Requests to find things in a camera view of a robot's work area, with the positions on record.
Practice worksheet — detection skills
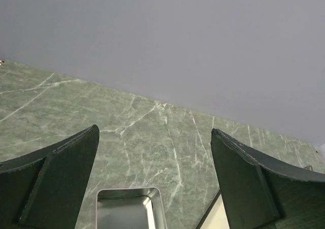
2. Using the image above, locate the silver metal tin box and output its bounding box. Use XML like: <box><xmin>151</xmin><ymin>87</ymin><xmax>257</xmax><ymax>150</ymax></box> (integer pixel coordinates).
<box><xmin>95</xmin><ymin>187</ymin><xmax>168</xmax><ymax>229</ymax></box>

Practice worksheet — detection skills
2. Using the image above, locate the white strawberry square plate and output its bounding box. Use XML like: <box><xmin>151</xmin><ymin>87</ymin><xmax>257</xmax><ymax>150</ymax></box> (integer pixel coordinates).
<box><xmin>196</xmin><ymin>190</ymin><xmax>230</xmax><ymax>229</ymax></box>

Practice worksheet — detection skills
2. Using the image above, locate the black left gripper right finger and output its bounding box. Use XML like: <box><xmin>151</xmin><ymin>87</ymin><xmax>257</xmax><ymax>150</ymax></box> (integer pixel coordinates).
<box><xmin>211</xmin><ymin>128</ymin><xmax>324</xmax><ymax>228</ymax></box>

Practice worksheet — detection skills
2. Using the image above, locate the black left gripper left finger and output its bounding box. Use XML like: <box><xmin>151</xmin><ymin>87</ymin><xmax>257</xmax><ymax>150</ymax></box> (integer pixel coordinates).
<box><xmin>1</xmin><ymin>124</ymin><xmax>100</xmax><ymax>228</ymax></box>

